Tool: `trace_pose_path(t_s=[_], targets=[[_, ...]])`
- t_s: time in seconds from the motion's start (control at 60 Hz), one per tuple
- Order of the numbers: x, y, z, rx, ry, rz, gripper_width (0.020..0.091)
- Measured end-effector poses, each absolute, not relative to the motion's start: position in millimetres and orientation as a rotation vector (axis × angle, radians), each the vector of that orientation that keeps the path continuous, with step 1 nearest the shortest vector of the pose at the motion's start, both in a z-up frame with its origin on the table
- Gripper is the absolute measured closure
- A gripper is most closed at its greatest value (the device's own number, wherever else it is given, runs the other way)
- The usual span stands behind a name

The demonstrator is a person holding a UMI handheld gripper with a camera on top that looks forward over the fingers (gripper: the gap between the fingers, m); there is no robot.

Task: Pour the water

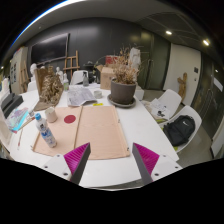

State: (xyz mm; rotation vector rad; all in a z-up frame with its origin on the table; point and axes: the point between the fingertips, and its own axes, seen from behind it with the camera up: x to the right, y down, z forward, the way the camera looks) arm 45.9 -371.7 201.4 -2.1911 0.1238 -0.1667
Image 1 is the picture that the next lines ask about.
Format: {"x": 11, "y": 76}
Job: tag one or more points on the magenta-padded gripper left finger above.
{"x": 76, "y": 160}

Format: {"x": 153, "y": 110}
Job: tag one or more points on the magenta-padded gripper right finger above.
{"x": 146, "y": 160}

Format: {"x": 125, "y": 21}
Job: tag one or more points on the white blue-capped drink bottle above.
{"x": 46, "y": 133}

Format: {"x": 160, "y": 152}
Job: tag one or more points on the flat round red coaster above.
{"x": 70, "y": 119}

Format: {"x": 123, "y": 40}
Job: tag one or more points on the black backpack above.
{"x": 179, "y": 130}

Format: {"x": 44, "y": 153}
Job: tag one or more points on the white ceramic cup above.
{"x": 51, "y": 115}

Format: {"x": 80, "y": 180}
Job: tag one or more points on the white paper stack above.
{"x": 159, "y": 109}

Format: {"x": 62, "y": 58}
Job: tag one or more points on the small yellow tag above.
{"x": 98, "y": 104}

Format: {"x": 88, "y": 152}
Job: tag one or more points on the wooden paint brush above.
{"x": 27, "y": 123}

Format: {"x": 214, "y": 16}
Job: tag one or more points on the open newspaper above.
{"x": 80, "y": 96}

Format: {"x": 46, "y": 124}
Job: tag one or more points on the small paint jar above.
{"x": 31, "y": 114}

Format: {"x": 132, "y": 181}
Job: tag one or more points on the grey plant saucer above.
{"x": 115, "y": 103}

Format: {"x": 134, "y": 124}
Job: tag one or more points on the white plastic chair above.
{"x": 195, "y": 116}
{"x": 78, "y": 77}
{"x": 171, "y": 98}

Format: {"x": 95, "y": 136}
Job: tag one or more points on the colourful painted sheet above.
{"x": 17, "y": 119}

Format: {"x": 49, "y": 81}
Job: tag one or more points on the dried plant in grey pot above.
{"x": 123, "y": 91}

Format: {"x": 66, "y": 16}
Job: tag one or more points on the golden sculpture on wooden board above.
{"x": 51, "y": 90}

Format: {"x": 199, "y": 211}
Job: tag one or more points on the white spray bottle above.
{"x": 65, "y": 84}

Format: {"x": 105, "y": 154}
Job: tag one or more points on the small grey glass bottle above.
{"x": 85, "y": 80}

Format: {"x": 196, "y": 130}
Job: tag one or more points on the black storage case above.
{"x": 11, "y": 103}

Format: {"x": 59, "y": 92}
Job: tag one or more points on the brown cardboard box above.
{"x": 106, "y": 78}

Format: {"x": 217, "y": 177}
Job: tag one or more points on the white plaster bust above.
{"x": 59, "y": 74}

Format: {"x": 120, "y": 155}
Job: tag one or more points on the wooden easel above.
{"x": 71, "y": 63}

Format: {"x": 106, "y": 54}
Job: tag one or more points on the red box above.
{"x": 110, "y": 60}

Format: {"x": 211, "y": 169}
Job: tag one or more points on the white shelf cabinet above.
{"x": 18, "y": 70}

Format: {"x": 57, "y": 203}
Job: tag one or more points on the long ceiling light strip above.
{"x": 43, "y": 15}

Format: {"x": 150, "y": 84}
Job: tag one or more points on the wooden wall figure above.
{"x": 182, "y": 85}

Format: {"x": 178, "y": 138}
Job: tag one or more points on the black wall screen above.
{"x": 50, "y": 48}

